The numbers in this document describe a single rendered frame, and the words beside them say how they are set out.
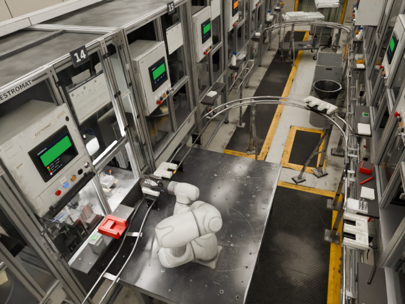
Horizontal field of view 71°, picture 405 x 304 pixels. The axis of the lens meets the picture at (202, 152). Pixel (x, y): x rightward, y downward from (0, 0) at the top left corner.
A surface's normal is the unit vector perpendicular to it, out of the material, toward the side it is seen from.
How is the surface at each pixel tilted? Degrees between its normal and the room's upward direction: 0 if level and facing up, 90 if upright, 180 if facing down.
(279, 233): 0
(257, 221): 0
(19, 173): 90
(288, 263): 0
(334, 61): 89
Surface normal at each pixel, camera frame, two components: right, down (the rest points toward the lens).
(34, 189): 0.93, 0.18
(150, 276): -0.07, -0.78
